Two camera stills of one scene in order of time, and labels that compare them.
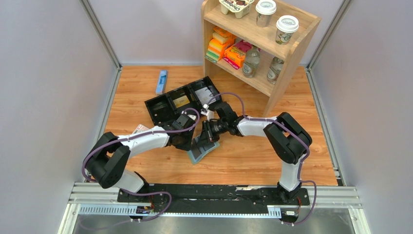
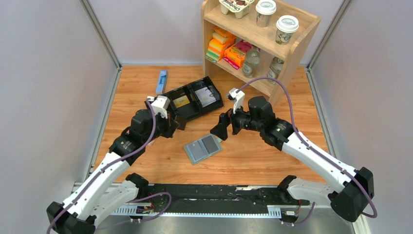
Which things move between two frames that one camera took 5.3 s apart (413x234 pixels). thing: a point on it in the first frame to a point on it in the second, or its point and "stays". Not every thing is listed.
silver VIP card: x=204 y=95 stays
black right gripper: x=206 y=130 to x=225 y=119
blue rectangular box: x=161 y=84 stays
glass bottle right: x=274 y=68 stays
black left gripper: x=187 y=146 to x=171 y=125
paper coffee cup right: x=286 y=25 stays
